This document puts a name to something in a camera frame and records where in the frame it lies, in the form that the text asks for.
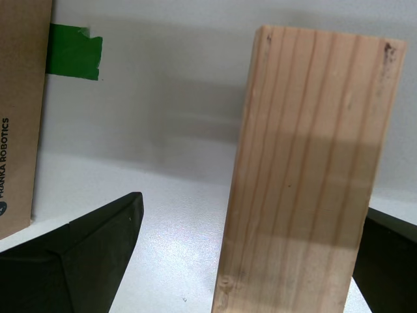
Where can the open brown cardboard box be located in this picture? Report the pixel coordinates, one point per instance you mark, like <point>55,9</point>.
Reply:
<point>19,98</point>

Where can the light wooden block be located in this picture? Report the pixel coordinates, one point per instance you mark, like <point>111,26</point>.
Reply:
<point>309,163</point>

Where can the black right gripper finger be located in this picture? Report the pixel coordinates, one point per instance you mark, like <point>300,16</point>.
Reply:
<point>65,261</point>
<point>391,261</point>

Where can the green tape strip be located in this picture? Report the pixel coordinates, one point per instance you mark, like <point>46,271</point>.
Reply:
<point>73,55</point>

